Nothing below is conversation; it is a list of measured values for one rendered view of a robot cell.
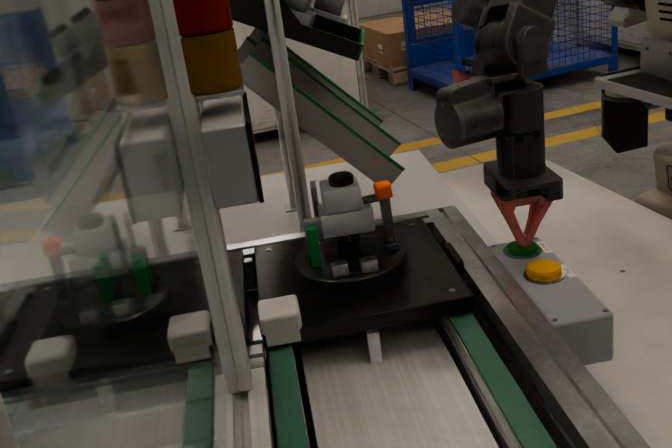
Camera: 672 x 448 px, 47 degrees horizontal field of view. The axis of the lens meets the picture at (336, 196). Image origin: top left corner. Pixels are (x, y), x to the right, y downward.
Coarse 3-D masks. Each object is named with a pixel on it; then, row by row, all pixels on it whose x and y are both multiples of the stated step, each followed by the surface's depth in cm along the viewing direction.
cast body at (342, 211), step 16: (336, 176) 92; (352, 176) 91; (320, 192) 94; (336, 192) 90; (352, 192) 90; (320, 208) 94; (336, 208) 91; (352, 208) 91; (368, 208) 92; (304, 224) 93; (320, 224) 93; (336, 224) 92; (352, 224) 92; (368, 224) 92
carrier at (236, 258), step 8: (232, 256) 104; (240, 256) 104; (232, 264) 102; (240, 264) 102; (232, 272) 100; (240, 272) 99; (240, 280) 97; (240, 288) 95; (240, 296) 93; (240, 304) 91; (240, 312) 89; (248, 320) 90; (248, 328) 88; (248, 336) 85; (248, 344) 84
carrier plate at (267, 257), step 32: (416, 224) 107; (256, 256) 103; (288, 256) 102; (416, 256) 97; (288, 288) 94; (384, 288) 90; (416, 288) 89; (448, 288) 88; (320, 320) 85; (352, 320) 85; (384, 320) 86; (416, 320) 86
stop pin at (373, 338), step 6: (366, 330) 85; (372, 330) 85; (366, 336) 85; (372, 336) 85; (378, 336) 85; (372, 342) 85; (378, 342) 85; (372, 348) 85; (378, 348) 85; (372, 354) 86; (378, 354) 86; (372, 360) 86; (378, 360) 86
